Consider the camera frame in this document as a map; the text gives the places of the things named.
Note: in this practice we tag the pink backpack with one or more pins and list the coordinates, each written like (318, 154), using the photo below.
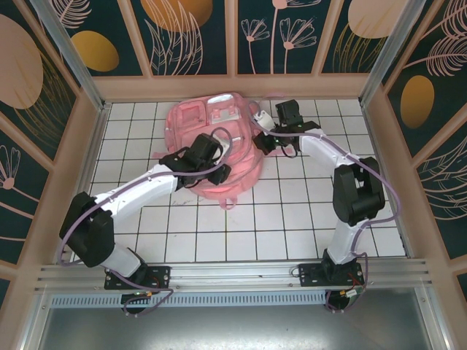
(189, 127)

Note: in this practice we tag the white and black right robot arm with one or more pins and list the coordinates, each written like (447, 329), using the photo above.
(357, 193)

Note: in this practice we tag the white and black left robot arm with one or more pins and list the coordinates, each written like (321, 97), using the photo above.
(146, 189)

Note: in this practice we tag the yellow power connector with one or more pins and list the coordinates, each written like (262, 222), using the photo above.
(150, 292)
(343, 292)

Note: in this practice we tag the grey metal sheet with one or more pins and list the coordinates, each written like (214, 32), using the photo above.
(233, 328)

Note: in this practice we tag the aluminium side rail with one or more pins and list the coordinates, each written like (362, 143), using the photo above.
(379, 146)
(95, 138)

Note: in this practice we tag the aluminium frame post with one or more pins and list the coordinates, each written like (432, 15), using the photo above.
(392, 54)
(73, 54)

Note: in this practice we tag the aluminium mounting rail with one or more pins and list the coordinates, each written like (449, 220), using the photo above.
(233, 273)

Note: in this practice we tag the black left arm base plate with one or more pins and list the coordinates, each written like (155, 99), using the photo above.
(160, 275)

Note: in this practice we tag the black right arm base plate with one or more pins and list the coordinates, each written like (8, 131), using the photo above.
(310, 275)

